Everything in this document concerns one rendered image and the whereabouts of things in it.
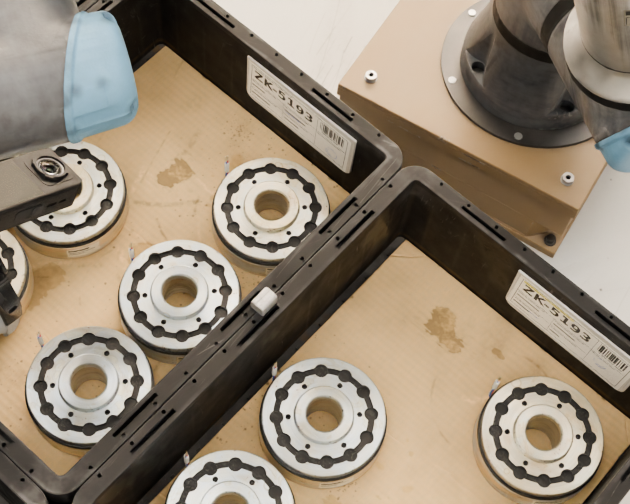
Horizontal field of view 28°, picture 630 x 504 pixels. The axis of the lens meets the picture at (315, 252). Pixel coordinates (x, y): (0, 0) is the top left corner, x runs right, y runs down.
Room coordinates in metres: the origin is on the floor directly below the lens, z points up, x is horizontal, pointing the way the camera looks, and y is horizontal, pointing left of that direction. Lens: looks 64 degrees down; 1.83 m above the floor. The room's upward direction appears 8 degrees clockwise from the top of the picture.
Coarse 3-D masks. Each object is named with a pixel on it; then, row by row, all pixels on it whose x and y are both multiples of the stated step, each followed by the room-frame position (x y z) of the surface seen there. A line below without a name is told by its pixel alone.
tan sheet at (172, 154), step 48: (144, 96) 0.62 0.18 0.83; (192, 96) 0.63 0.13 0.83; (96, 144) 0.56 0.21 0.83; (144, 144) 0.57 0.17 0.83; (192, 144) 0.57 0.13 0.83; (240, 144) 0.58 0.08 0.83; (288, 144) 0.59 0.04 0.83; (144, 192) 0.52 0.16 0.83; (192, 192) 0.52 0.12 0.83; (336, 192) 0.55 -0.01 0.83; (144, 240) 0.47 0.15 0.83; (192, 240) 0.48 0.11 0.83; (48, 288) 0.41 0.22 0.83; (96, 288) 0.42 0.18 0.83; (0, 336) 0.36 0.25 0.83; (48, 336) 0.37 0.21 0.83; (0, 384) 0.32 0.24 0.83; (96, 384) 0.33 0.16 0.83
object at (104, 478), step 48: (384, 192) 0.50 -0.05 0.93; (432, 192) 0.51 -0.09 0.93; (336, 240) 0.45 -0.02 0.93; (288, 288) 0.40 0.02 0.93; (576, 288) 0.44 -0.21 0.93; (240, 336) 0.35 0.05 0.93; (624, 336) 0.41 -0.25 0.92; (192, 384) 0.31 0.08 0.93; (144, 432) 0.27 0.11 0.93; (96, 480) 0.23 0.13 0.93; (624, 480) 0.29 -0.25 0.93
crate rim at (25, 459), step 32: (192, 0) 0.66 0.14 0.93; (288, 64) 0.61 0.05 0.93; (320, 96) 0.59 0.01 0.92; (352, 128) 0.55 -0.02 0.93; (384, 160) 0.53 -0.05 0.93; (352, 192) 0.49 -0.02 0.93; (320, 224) 0.46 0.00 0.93; (288, 256) 0.43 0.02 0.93; (256, 288) 0.40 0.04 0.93; (224, 320) 0.37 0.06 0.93; (192, 352) 0.34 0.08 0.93; (160, 384) 0.31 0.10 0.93; (128, 416) 0.28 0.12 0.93; (0, 448) 0.24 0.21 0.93; (96, 448) 0.25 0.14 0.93; (32, 480) 0.22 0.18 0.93; (64, 480) 0.22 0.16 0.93
